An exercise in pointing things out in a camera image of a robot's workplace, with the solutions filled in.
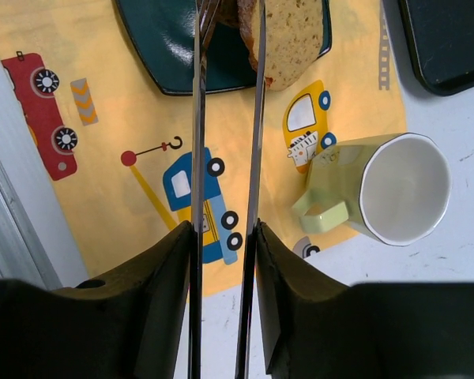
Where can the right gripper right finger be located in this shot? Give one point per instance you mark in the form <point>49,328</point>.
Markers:
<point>313,326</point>

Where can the metal tongs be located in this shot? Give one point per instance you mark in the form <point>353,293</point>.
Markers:
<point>203,26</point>

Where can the pale green mug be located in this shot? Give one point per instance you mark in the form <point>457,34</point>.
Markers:
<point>392,188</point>

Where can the black baking tray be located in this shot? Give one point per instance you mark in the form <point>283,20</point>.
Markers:
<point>440,40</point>

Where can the yellow vehicle print placemat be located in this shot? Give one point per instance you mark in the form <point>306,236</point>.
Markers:
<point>121,118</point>

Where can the bread slice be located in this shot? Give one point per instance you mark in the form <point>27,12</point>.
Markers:
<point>294,37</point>

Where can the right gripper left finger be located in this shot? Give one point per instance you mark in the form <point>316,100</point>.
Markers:
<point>125,323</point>

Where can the brown chocolate muffin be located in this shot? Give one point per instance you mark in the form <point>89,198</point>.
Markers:
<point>227,13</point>

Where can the teal square plate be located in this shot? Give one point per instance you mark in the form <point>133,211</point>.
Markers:
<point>162,33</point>

